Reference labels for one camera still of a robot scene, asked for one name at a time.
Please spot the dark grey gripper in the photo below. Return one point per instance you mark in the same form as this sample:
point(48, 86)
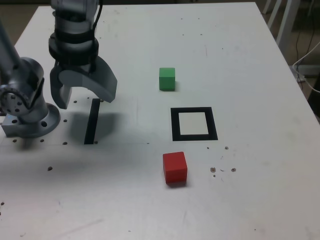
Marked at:
point(82, 69)

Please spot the green cube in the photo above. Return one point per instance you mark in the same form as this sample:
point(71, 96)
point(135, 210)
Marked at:
point(167, 80)

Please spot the black tape square outline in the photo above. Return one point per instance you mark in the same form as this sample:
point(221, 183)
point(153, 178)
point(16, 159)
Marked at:
point(175, 125)

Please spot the black tape strip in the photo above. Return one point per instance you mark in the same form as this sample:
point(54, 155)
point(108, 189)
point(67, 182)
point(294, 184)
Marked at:
point(92, 122)

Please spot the red cube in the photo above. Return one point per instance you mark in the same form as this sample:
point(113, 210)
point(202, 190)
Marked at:
point(175, 170)

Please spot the white furniture frame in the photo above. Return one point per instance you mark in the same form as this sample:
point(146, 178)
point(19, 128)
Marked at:
point(283, 20)

